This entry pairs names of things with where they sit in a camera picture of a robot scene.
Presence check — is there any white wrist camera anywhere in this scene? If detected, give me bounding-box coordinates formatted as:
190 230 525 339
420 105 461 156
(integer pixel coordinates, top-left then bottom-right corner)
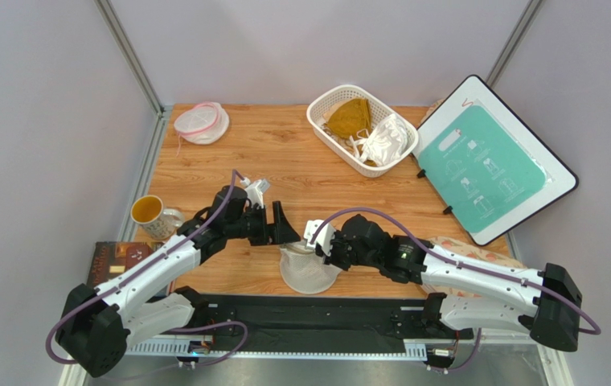
240 178 271 208
303 220 336 256

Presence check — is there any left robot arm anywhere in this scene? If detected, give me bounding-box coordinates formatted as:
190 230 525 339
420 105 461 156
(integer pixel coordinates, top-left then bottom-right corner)
45 182 301 377

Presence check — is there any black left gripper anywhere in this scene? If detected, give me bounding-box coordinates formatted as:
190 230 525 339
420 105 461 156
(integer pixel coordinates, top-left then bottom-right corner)
225 201 300 246

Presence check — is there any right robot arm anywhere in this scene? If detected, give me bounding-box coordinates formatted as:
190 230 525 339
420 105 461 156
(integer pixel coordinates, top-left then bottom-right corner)
304 215 582 352

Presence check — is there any patterned mug with tea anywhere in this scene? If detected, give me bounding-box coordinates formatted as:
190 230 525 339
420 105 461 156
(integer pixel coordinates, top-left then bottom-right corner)
129 195 186 240

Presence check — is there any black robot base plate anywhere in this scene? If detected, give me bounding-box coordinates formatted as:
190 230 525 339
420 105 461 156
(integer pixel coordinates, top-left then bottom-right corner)
189 294 474 350

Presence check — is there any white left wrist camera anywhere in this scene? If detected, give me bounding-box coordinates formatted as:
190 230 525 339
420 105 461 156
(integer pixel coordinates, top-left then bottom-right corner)
240 178 271 208

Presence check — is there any white slotted cable duct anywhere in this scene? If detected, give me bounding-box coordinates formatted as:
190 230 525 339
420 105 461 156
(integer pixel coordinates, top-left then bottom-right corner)
126 335 428 362

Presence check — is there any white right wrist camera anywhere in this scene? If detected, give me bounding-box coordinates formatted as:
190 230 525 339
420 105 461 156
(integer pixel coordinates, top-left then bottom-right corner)
303 220 336 256

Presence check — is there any white teal folding board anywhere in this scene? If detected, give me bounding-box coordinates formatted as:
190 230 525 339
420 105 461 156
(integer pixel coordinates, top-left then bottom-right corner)
412 75 579 245

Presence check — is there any white bra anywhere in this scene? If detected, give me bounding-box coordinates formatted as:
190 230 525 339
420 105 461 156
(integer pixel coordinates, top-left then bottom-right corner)
349 113 408 167

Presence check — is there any white plastic basket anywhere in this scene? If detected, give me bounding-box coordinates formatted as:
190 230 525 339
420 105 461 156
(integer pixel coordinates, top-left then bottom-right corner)
306 84 420 178

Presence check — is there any mustard yellow bra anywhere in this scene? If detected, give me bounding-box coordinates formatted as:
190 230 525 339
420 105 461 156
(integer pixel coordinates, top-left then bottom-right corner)
327 97 372 138

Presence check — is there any white pink-trimmed mesh laundry bag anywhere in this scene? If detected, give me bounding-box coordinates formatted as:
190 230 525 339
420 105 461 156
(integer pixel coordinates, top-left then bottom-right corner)
173 102 230 154

